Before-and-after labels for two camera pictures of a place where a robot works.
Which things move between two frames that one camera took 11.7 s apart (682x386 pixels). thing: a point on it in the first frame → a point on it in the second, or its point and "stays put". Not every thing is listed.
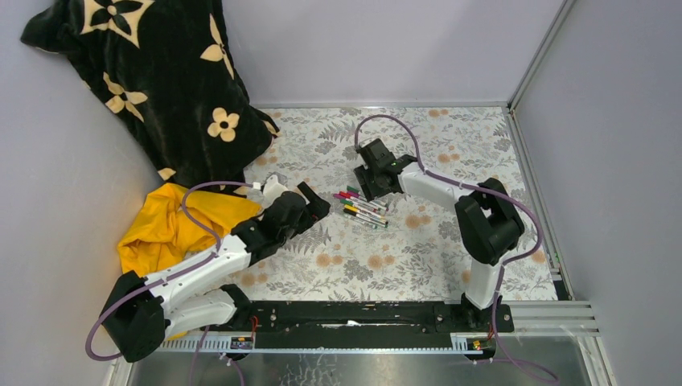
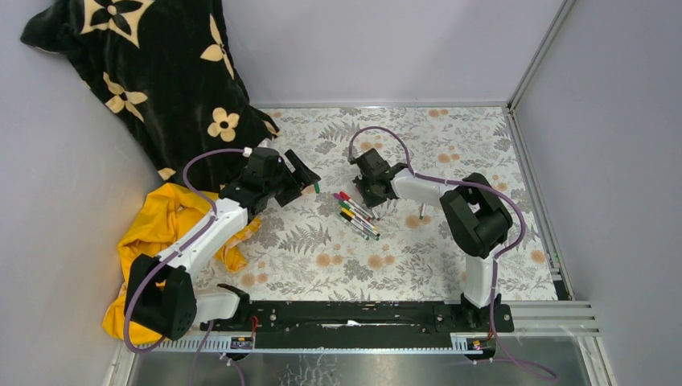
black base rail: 368,324 stays put
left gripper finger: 306,220 → 289,191
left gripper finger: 318,207 → 300,167
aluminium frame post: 540,54 stays put
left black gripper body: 281,236 → 269,186
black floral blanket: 170,72 stays put
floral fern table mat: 415,195 stays put
